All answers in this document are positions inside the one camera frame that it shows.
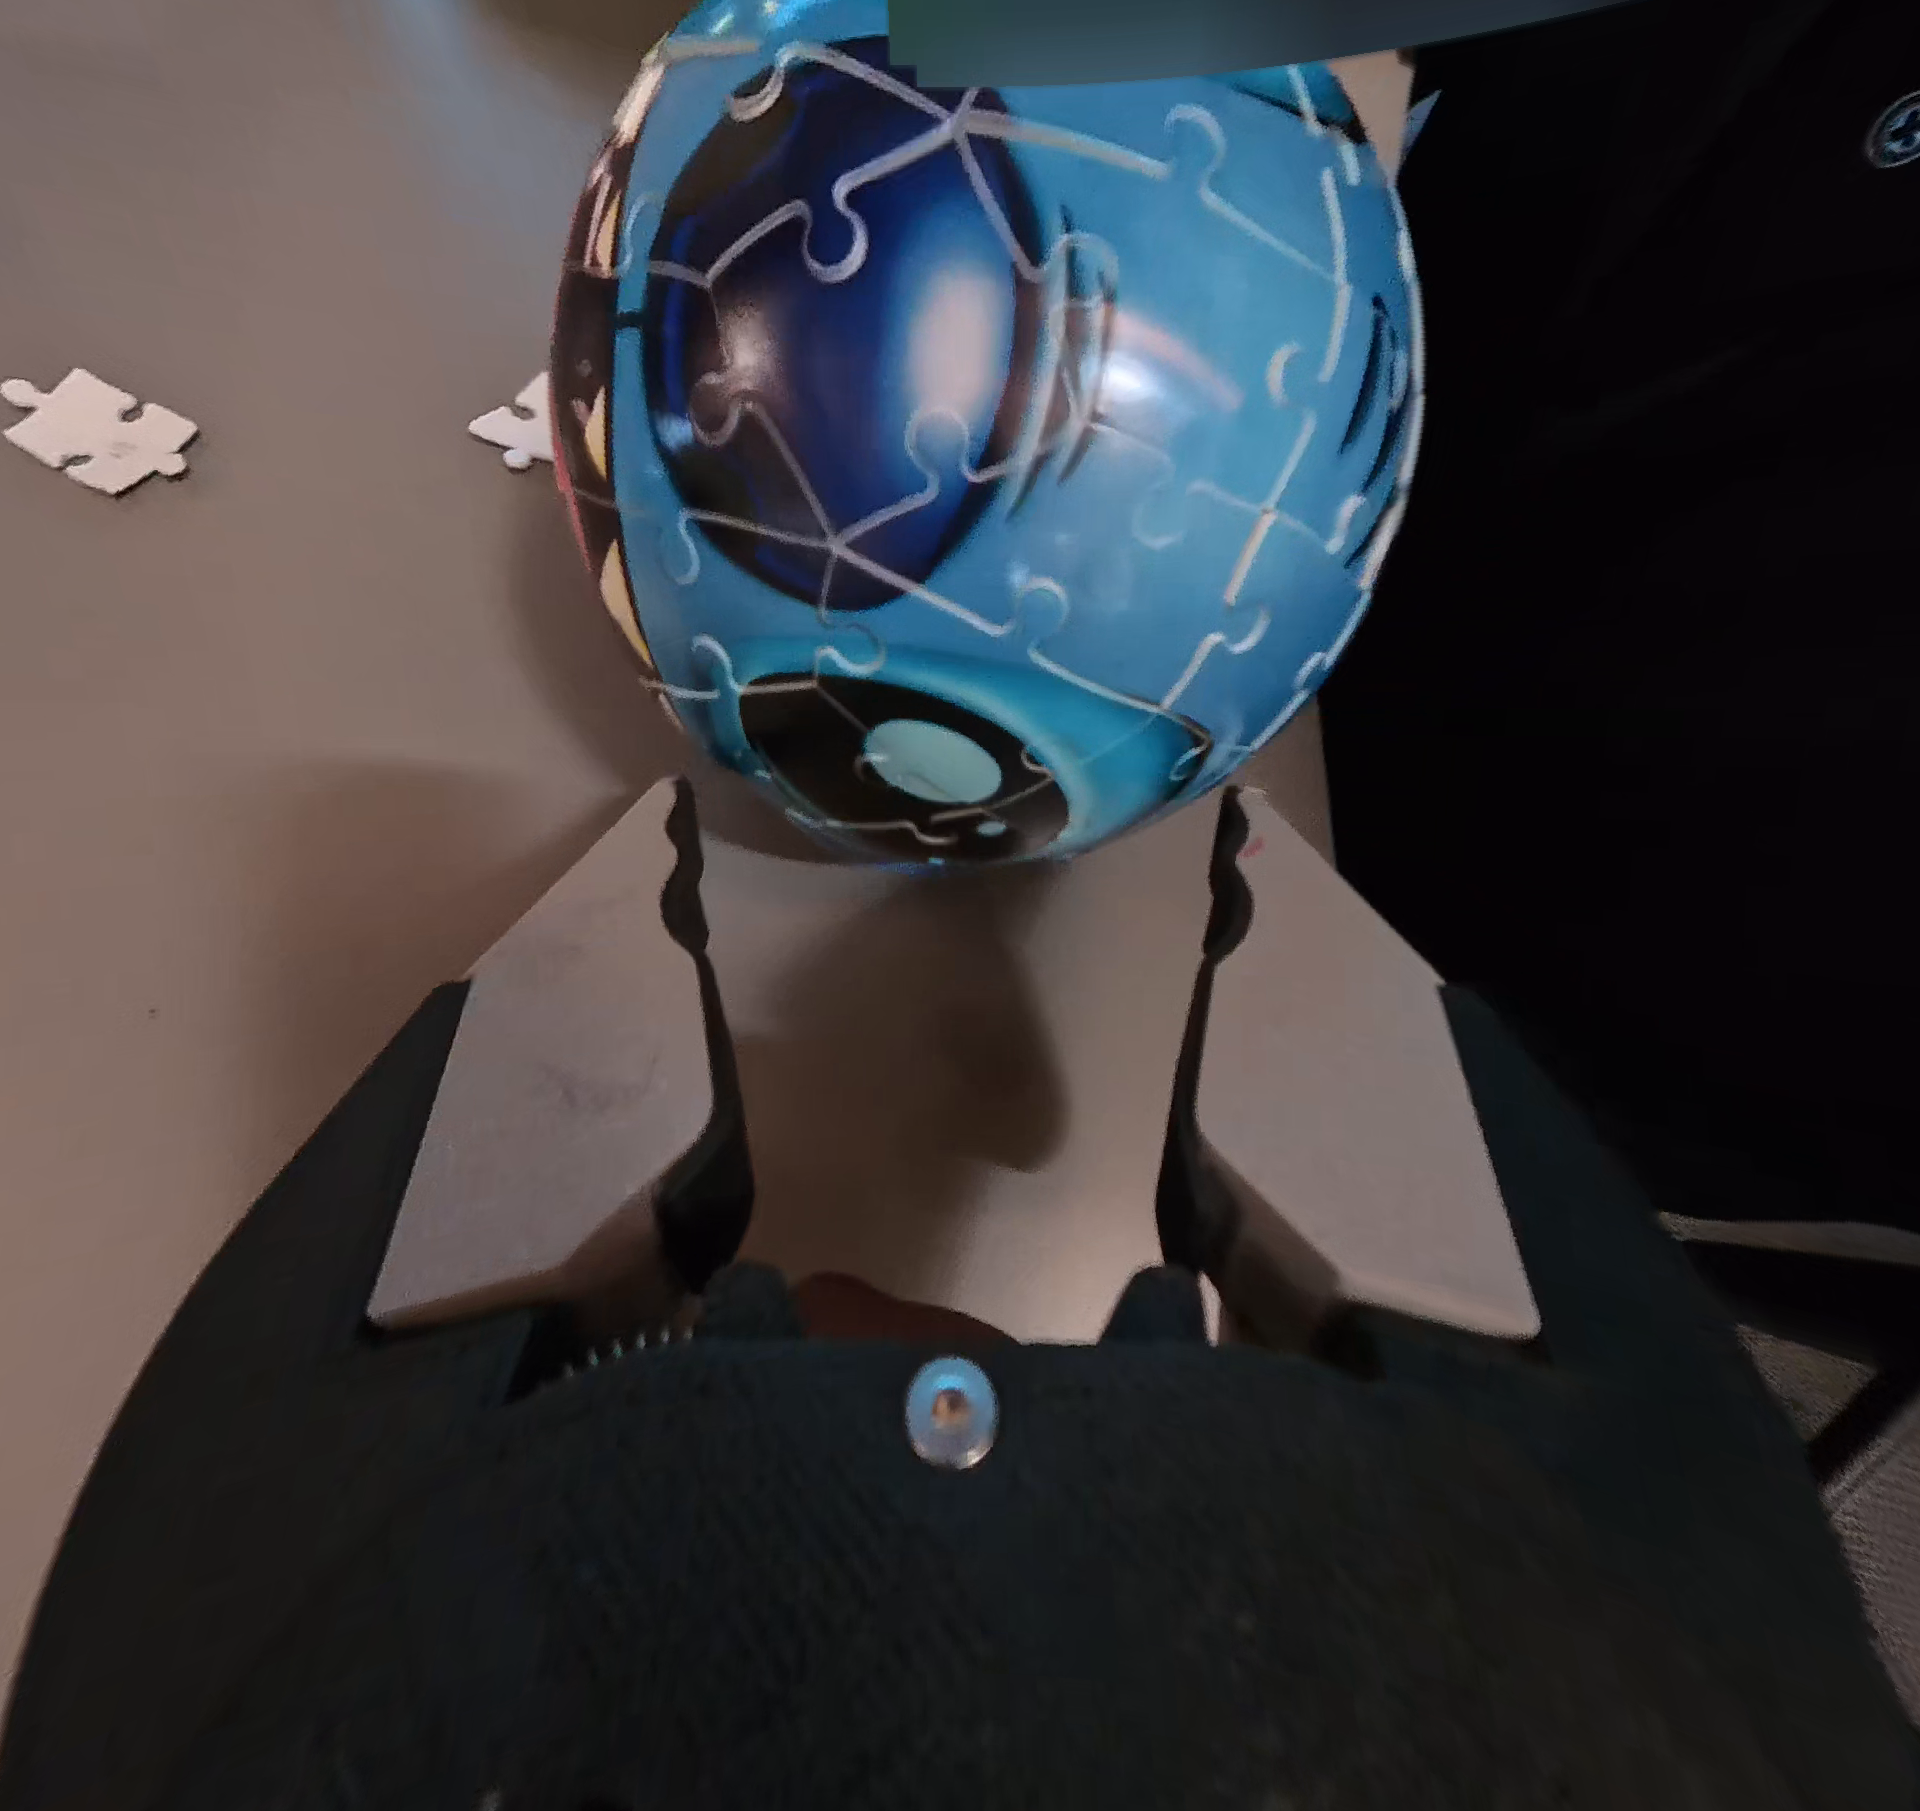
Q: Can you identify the white puzzle piece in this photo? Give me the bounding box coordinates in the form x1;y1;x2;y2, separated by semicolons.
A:
0;371;202;497
470;371;561;473

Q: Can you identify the blue puzzle ball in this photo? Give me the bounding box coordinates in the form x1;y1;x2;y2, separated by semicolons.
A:
555;0;1429;875

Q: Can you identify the grey mesh office chair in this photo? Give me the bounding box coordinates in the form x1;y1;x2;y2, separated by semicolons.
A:
1660;1207;1920;1607

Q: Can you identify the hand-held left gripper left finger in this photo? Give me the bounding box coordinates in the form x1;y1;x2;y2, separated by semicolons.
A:
366;777;755;1328

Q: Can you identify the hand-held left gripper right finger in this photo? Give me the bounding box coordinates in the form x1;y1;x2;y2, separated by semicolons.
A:
1150;784;1545;1348

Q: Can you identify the person's black shirt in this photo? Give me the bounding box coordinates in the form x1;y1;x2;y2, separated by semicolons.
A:
1317;0;1920;1244

